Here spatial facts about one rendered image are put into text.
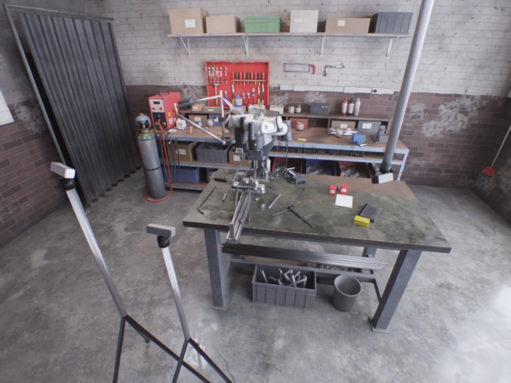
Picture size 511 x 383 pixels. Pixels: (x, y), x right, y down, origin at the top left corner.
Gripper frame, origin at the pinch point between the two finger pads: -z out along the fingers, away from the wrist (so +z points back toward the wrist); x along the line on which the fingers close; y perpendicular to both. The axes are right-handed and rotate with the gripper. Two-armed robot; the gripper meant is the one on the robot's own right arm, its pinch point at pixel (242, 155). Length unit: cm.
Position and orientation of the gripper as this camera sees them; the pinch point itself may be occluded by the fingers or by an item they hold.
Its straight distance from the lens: 167.3
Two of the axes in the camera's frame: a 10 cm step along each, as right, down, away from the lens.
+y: 1.0, -4.9, 8.6
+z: 0.0, -8.7, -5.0
